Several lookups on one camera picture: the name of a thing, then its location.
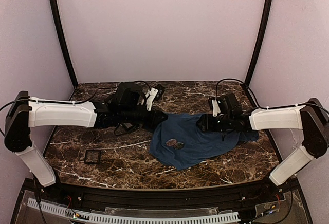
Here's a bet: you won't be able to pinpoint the blue garment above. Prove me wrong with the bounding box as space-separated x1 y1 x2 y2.
149 114 259 170

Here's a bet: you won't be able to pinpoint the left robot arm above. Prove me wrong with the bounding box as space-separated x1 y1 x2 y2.
1 81 168 187

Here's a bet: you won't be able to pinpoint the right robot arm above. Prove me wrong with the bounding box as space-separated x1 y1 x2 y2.
197 93 328 186

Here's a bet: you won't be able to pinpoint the colourful floral round brooch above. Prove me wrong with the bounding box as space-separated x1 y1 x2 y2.
173 142 185 150

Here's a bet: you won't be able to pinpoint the black square box lower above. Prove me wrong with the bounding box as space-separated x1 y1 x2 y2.
84 150 101 165

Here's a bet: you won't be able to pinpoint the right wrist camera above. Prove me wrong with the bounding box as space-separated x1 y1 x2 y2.
208 97 221 117

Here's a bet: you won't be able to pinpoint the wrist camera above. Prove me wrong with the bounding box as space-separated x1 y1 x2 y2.
145 84 165 111
208 97 221 117

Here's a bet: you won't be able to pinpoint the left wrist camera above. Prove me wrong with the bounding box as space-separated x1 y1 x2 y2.
145 84 165 111

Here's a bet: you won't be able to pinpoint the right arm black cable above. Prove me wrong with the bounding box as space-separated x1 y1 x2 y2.
215 78 309 110

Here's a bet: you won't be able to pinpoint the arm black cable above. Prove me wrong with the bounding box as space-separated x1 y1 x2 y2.
0 80 155 137
215 78 309 110

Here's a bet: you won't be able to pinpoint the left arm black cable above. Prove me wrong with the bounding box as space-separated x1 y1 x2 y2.
0 80 155 137

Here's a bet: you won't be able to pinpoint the black front rail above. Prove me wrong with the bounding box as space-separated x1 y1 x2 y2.
39 180 283 211

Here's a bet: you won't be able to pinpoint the white slotted cable duct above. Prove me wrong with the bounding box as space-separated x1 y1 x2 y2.
25 197 241 223

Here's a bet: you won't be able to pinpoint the right black frame post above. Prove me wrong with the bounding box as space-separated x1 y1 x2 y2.
245 0 272 86

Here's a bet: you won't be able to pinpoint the black frame post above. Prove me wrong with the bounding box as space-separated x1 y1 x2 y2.
245 0 272 86
49 0 78 89

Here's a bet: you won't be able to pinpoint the left black frame post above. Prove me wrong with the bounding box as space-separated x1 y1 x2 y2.
49 0 78 89

